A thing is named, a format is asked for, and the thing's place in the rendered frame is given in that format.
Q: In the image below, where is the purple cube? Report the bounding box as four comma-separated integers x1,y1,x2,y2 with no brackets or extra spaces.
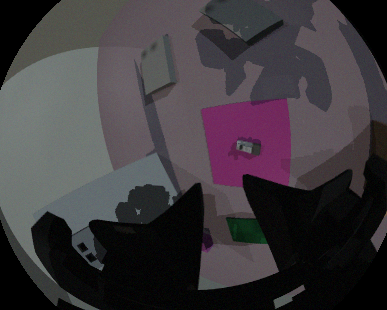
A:
201,233,213,253

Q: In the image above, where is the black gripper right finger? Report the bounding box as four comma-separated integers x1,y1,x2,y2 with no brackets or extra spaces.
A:
242,168,352,272

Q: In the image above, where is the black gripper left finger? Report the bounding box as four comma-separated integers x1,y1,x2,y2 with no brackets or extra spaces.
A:
88,183,205,291

